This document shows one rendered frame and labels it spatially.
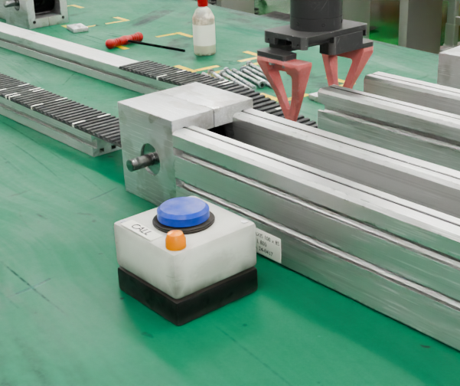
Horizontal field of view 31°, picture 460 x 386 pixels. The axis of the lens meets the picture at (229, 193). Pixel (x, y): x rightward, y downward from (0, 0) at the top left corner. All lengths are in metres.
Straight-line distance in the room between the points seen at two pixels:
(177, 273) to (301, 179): 0.13
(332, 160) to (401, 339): 0.19
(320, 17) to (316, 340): 0.42
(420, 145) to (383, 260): 0.22
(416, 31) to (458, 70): 1.71
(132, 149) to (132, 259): 0.21
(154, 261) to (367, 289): 0.16
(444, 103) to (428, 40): 1.88
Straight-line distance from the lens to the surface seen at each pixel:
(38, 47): 1.45
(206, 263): 0.61
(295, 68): 0.88
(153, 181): 0.81
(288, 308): 0.64
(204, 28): 1.40
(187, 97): 0.83
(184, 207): 0.63
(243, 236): 0.63
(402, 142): 0.82
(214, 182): 0.73
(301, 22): 0.91
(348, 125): 0.86
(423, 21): 2.71
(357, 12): 3.80
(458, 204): 0.65
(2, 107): 1.15
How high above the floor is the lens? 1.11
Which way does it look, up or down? 23 degrees down
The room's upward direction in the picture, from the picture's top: 2 degrees counter-clockwise
